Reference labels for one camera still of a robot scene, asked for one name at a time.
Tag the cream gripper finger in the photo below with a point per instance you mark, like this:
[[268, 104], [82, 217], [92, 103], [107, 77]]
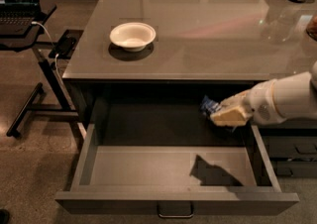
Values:
[[239, 99], [232, 117]]

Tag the blue rxbar blueberry bar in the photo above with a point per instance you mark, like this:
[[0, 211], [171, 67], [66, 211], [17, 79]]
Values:
[[209, 106]]

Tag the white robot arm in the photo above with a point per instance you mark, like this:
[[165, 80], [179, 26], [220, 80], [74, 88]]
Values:
[[271, 102]]

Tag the open grey top drawer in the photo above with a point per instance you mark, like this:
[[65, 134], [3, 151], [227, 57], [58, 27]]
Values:
[[149, 144]]

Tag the dark lower cabinet drawers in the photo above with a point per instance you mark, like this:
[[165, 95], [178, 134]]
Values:
[[292, 148]]

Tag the snack bag on counter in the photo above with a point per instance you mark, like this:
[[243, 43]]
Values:
[[311, 29]]

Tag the white bowl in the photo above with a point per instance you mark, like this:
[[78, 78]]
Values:
[[132, 37]]

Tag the black phone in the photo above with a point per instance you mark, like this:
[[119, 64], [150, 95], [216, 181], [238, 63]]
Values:
[[65, 45]]

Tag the black laptop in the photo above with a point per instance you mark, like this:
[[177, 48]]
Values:
[[16, 17]]

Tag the black shoe tip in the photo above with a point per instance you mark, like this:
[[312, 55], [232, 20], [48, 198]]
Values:
[[4, 216]]

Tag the metal drawer handle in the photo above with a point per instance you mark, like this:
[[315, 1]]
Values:
[[175, 211]]

